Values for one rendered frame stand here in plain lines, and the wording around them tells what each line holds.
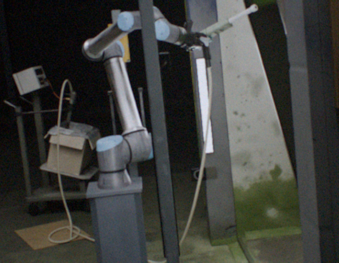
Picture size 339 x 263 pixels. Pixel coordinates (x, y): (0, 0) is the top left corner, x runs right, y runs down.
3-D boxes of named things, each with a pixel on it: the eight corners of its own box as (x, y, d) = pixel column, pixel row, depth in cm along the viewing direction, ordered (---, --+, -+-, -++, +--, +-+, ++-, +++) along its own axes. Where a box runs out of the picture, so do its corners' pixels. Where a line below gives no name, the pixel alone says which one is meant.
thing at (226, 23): (190, 74, 364) (184, 36, 371) (196, 76, 368) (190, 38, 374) (258, 41, 332) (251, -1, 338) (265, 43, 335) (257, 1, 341)
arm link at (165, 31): (156, 15, 338) (166, 27, 332) (174, 21, 346) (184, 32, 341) (147, 30, 342) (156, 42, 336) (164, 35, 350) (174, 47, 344)
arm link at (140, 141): (124, 167, 387) (90, 46, 400) (150, 161, 396) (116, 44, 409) (135, 160, 374) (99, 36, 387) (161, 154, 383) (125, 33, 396)
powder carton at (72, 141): (54, 155, 625) (62, 114, 617) (99, 166, 621) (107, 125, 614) (35, 167, 572) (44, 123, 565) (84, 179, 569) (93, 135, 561)
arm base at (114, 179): (96, 190, 370) (94, 173, 369) (98, 183, 389) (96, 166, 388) (131, 187, 371) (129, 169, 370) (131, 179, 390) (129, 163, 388)
